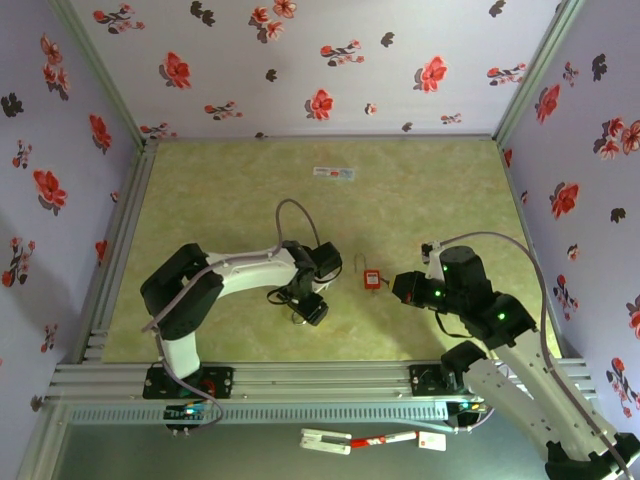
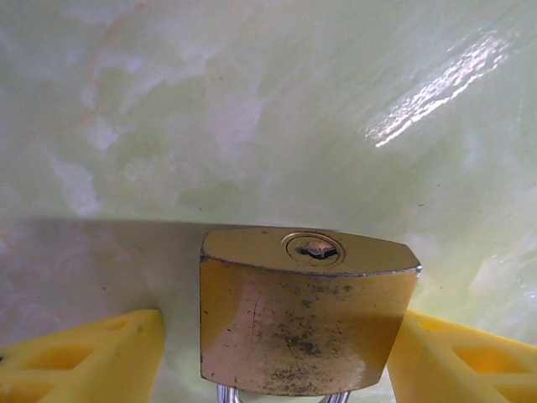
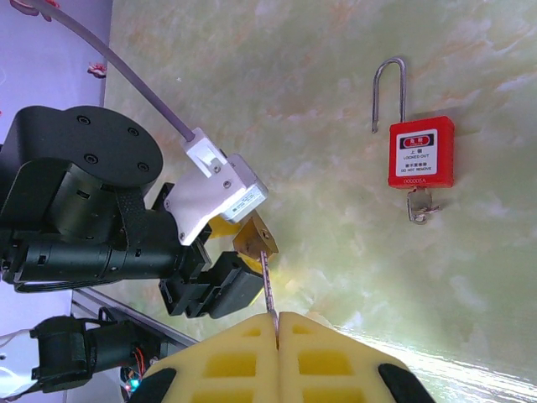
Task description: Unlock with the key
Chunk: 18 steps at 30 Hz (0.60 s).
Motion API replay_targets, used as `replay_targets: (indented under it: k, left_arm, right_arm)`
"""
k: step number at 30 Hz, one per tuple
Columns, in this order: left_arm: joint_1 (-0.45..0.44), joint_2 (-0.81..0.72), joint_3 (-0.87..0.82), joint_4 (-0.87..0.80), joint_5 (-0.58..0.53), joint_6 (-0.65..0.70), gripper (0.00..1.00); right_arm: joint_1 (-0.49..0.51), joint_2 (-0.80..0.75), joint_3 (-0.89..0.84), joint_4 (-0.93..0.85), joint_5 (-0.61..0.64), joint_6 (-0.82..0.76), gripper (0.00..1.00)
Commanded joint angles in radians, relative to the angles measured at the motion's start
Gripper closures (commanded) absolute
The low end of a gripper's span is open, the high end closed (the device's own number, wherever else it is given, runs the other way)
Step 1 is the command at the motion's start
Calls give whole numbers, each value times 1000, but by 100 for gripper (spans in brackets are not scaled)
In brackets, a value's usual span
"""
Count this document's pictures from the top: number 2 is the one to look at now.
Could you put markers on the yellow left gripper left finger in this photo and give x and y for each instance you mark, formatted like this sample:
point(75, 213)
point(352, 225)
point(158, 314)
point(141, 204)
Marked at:
point(84, 365)

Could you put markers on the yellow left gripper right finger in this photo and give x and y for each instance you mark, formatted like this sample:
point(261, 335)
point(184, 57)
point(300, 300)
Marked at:
point(461, 369)

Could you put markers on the brass padlock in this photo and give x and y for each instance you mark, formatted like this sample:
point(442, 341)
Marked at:
point(302, 319)

